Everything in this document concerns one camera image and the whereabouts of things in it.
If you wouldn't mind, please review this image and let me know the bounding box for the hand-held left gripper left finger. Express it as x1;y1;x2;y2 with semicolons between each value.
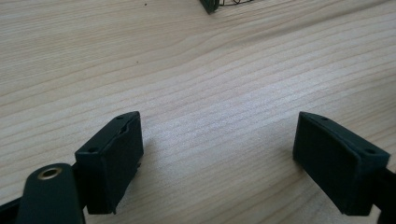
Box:
74;110;145;216

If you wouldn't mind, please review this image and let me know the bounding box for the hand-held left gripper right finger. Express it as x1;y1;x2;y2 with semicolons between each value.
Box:
292;111;391;217

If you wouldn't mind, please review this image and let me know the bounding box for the black wire basket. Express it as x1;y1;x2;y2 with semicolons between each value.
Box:
199;0;260;15

